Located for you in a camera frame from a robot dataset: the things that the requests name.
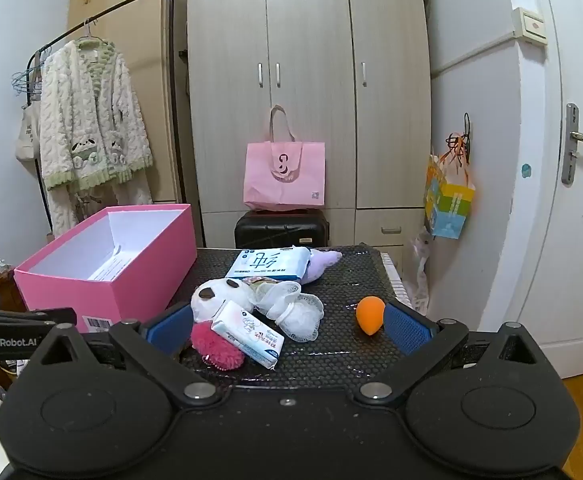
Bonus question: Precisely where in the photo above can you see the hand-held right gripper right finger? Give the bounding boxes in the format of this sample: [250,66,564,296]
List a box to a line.
[354,301,545,407]

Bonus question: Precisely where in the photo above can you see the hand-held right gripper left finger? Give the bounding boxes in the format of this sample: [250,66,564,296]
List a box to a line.
[29,301,222,408]

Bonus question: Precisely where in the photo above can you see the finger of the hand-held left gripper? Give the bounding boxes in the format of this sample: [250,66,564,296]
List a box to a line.
[0,306,78,334]

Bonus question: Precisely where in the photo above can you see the pink chenille scrunchie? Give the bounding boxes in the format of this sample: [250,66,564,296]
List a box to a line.
[190,321,246,372]

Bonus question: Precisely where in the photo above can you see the orange makeup sponge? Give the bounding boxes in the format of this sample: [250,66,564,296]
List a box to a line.
[355,296,386,336]

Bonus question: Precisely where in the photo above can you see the pink cardboard box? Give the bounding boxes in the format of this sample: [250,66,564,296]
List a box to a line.
[13,204,198,333]

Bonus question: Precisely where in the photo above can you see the white panda plush toy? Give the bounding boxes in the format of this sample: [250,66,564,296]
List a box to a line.
[190,277,257,323]

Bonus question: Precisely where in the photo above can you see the small white tissue packet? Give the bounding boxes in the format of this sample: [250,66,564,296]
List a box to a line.
[210,300,286,370]

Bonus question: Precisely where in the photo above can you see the purple plush toy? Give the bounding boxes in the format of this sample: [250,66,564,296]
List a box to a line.
[299,247,343,286]

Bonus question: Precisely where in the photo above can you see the blue tissue packet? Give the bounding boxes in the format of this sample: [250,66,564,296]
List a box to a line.
[225,246,312,283]

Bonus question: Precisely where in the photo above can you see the white plastic bag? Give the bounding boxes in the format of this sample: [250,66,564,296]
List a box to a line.
[410,227,433,311]

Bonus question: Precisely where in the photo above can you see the colourful paper gift bag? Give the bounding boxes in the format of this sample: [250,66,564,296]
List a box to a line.
[424,130,476,240]

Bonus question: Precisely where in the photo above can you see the black suitcase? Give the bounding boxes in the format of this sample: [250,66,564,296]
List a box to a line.
[235,208,331,250]

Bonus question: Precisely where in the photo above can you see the canvas tote bag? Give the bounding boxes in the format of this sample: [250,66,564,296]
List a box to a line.
[14,102,42,163]

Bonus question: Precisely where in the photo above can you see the pink tote bag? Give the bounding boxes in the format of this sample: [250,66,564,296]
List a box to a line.
[243,105,327,212]

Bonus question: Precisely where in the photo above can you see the cream fluffy panda cardigan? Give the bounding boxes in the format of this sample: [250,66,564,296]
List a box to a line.
[38,37,155,238]

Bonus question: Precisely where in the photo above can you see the light wood three-door wardrobe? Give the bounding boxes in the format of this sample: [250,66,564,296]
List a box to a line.
[186,0,432,261]

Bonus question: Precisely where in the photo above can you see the black metal clothes rack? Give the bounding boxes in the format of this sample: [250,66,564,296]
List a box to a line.
[24,0,185,206]

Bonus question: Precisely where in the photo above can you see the beige tall cabinet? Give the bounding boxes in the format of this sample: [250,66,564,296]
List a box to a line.
[69,0,188,206]

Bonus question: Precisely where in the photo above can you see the bunch of wire hangers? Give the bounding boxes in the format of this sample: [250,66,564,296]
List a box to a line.
[12,47,47,102]

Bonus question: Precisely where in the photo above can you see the silver door handle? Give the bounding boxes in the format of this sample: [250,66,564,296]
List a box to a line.
[561,103,583,185]

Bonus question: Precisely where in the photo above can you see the white wall switch box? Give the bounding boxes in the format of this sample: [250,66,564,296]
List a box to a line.
[514,7,548,45]

